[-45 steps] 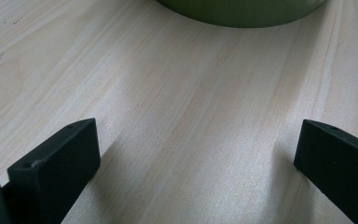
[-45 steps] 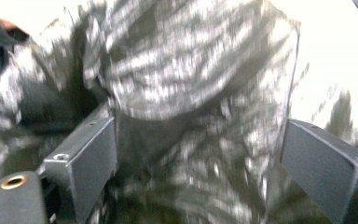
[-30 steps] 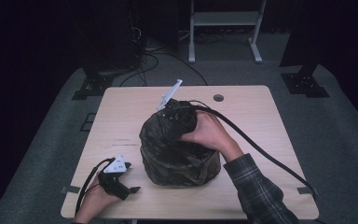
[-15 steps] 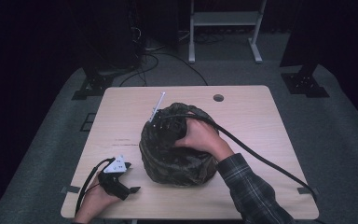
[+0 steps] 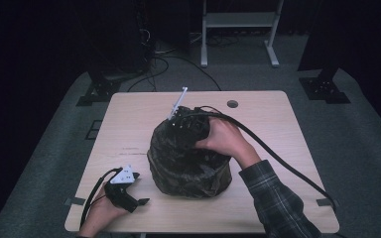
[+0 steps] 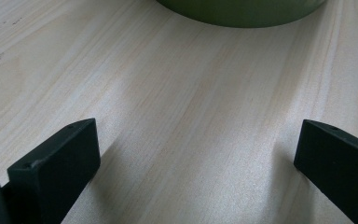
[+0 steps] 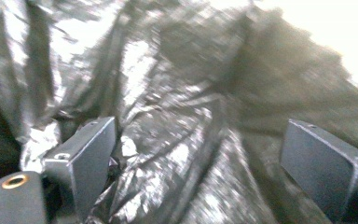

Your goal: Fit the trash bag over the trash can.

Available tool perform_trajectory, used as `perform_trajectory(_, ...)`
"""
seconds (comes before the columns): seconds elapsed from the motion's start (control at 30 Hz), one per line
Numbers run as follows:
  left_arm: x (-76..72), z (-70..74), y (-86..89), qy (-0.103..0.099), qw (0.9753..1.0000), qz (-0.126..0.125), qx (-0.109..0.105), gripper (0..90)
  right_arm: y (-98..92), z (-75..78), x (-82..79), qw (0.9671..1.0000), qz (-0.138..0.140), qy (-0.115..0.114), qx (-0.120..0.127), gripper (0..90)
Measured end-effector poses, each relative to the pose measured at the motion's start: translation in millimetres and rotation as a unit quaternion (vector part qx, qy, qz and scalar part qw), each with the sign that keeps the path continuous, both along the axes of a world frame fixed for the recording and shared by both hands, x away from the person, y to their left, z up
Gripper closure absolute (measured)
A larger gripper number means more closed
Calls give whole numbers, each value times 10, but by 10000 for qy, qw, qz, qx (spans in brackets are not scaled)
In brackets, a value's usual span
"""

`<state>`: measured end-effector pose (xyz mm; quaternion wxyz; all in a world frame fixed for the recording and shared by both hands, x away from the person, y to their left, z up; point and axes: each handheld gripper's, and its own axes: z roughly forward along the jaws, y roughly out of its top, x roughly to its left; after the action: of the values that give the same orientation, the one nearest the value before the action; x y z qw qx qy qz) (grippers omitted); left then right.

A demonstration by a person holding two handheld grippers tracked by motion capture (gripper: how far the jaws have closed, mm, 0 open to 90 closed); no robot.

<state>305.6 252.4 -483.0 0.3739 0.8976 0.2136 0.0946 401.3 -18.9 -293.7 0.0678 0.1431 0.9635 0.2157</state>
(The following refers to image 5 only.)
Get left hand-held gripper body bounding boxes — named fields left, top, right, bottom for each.
left=103, top=165, right=140, bottom=213

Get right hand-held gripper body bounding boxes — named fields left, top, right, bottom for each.
left=168, top=86, right=211, bottom=148

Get black plastic trash bag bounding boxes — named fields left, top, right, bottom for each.
left=147, top=105, right=233, bottom=199

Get person's left hand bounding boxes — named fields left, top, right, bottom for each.
left=78, top=186, right=127, bottom=236

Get person's right hand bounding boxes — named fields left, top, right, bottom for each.
left=193, top=117, right=262, bottom=171

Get grey tape strip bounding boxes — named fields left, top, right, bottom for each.
left=63, top=196, right=86, bottom=206
left=317, top=197, right=340, bottom=207

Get black stand base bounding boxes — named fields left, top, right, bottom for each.
left=75, top=62, right=140, bottom=107
left=297, top=0, right=351, bottom=105

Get white metal stand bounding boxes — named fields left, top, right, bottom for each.
left=200, top=0, right=285, bottom=68

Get left hand-held gripper black cable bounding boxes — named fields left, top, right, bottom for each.
left=78, top=167, right=123, bottom=229

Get hand-held gripper black cable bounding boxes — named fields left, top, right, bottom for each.
left=78, top=167, right=123, bottom=229
left=194, top=105, right=338, bottom=212

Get black floor cables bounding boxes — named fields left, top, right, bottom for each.
left=127, top=54, right=222, bottom=93

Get right hand-held gripper black cable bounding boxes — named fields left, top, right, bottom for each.
left=194, top=105, right=338, bottom=212

